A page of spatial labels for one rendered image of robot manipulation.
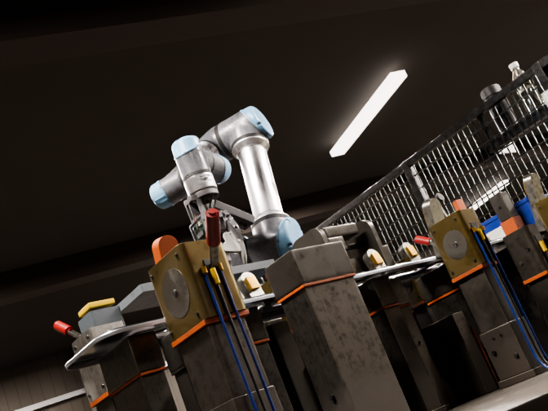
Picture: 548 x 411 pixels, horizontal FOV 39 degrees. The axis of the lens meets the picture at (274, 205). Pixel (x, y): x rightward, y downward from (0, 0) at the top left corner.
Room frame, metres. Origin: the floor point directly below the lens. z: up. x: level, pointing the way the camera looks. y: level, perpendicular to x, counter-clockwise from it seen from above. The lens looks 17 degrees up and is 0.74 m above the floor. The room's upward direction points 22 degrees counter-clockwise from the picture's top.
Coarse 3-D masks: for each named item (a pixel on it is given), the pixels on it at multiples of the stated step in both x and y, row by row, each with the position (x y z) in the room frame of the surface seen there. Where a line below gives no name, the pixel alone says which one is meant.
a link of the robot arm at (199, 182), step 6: (198, 174) 1.78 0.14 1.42; (204, 174) 1.79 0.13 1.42; (210, 174) 1.80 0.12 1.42; (186, 180) 1.79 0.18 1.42; (192, 180) 1.78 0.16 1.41; (198, 180) 1.78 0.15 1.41; (204, 180) 1.79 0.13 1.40; (210, 180) 1.80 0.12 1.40; (186, 186) 1.80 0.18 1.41; (192, 186) 1.78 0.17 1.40; (198, 186) 1.78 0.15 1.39; (204, 186) 1.78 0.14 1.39; (210, 186) 1.79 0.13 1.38; (216, 186) 1.81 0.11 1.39; (192, 192) 1.79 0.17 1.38
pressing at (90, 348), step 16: (496, 240) 1.75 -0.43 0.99; (544, 240) 2.11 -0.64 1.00; (432, 256) 1.64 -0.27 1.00; (368, 272) 1.50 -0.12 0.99; (384, 272) 1.61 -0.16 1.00; (416, 272) 1.79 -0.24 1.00; (256, 304) 1.40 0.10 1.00; (272, 304) 1.46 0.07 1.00; (160, 320) 1.19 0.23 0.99; (112, 336) 1.19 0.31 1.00; (160, 336) 1.34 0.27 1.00; (80, 352) 1.19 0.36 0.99; (96, 352) 1.26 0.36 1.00; (80, 368) 1.28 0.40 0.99
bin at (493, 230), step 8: (520, 208) 2.32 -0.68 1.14; (528, 208) 2.30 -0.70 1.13; (496, 216) 2.38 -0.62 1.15; (520, 216) 2.33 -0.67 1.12; (528, 216) 2.31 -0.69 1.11; (488, 224) 2.41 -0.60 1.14; (496, 224) 2.39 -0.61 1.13; (488, 232) 2.42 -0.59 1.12; (496, 232) 2.40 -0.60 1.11; (504, 232) 2.38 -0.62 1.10
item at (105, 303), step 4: (100, 300) 1.57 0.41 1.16; (104, 300) 1.57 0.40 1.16; (108, 300) 1.58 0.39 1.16; (112, 300) 1.58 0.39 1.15; (88, 304) 1.55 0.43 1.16; (92, 304) 1.55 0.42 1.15; (96, 304) 1.56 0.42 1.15; (100, 304) 1.56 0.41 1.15; (104, 304) 1.57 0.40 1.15; (108, 304) 1.58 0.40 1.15; (112, 304) 1.59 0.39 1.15; (84, 308) 1.56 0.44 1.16; (88, 308) 1.55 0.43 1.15; (92, 308) 1.56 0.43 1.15; (96, 308) 1.57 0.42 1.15; (100, 308) 1.58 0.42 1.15; (80, 312) 1.58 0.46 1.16; (84, 312) 1.57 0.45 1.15; (80, 316) 1.58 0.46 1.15
